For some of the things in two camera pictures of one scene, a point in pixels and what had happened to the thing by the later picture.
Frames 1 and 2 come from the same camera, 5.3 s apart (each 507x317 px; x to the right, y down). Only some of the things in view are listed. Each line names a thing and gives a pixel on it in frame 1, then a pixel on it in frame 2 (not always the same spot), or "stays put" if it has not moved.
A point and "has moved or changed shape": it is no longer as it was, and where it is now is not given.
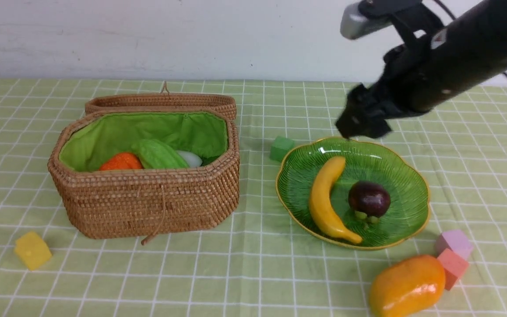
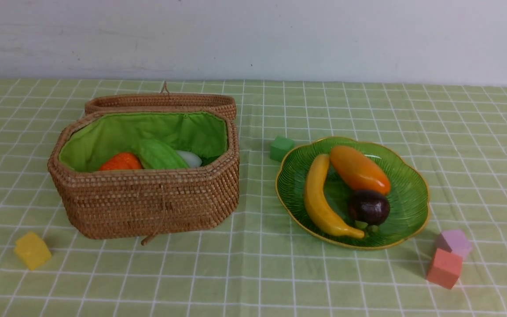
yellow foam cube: (32, 250) stays put
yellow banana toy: (320, 201) has moved or changed shape
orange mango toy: (408, 287) → (358, 171)
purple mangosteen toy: (369, 200) stays put
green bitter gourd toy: (153, 154) stays put
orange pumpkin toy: (123, 161) stays put
